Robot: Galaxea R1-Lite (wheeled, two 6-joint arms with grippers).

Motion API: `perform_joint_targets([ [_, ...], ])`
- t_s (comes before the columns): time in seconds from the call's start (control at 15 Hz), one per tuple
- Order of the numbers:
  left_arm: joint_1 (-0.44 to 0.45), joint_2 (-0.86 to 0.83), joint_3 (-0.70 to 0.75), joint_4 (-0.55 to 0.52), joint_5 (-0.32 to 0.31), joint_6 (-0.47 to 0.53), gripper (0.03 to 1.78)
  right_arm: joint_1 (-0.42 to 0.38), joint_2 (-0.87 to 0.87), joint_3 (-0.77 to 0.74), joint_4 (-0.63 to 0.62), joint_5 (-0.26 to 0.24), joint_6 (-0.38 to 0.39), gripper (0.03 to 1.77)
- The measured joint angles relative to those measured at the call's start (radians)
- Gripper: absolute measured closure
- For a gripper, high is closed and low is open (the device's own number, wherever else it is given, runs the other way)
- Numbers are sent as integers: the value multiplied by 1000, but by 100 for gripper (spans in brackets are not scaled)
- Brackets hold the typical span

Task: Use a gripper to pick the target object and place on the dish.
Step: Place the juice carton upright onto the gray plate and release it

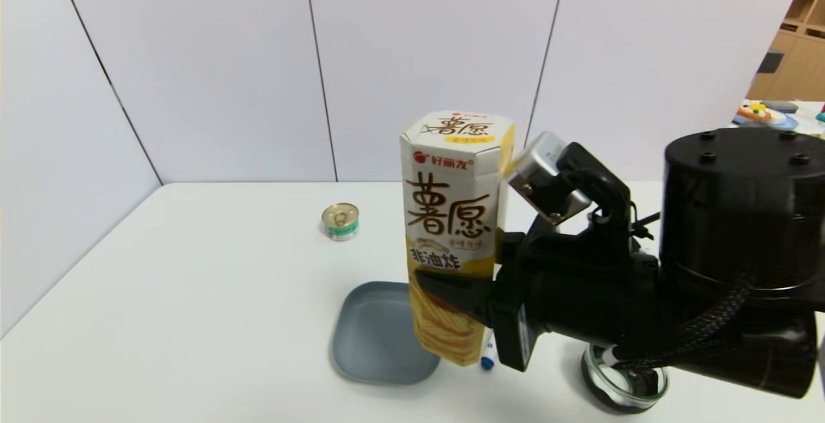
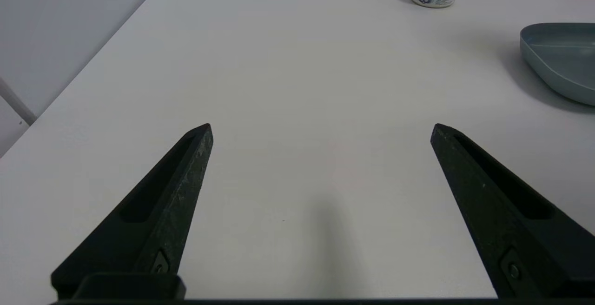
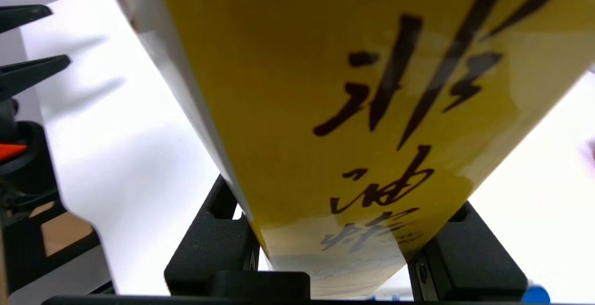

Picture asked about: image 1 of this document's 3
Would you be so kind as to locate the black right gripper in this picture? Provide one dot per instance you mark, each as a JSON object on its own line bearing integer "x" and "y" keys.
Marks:
{"x": 514, "y": 320}

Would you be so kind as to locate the colourful toy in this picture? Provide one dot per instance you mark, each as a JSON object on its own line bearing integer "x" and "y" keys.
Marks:
{"x": 757, "y": 113}

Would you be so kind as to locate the yellow potato snack box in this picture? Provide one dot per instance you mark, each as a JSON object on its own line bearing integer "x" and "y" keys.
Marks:
{"x": 451, "y": 216}

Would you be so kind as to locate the wooden shelf cabinet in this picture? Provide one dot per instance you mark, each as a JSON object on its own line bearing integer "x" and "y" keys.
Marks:
{"x": 796, "y": 42}

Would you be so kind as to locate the blue white whiteboard marker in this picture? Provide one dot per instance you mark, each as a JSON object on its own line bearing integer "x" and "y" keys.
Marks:
{"x": 487, "y": 358}

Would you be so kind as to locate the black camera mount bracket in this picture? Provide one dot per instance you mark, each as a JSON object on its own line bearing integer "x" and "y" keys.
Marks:
{"x": 602, "y": 191}

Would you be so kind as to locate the grey square dish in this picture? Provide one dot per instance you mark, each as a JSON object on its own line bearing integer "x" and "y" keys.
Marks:
{"x": 374, "y": 339}

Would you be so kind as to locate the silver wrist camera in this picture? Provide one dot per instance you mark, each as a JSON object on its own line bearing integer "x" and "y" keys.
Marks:
{"x": 541, "y": 175}

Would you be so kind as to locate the clear glass bowl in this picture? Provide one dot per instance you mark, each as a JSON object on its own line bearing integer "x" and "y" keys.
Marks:
{"x": 619, "y": 394}

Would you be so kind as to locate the cat food can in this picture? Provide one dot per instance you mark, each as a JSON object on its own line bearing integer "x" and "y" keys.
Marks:
{"x": 340, "y": 222}

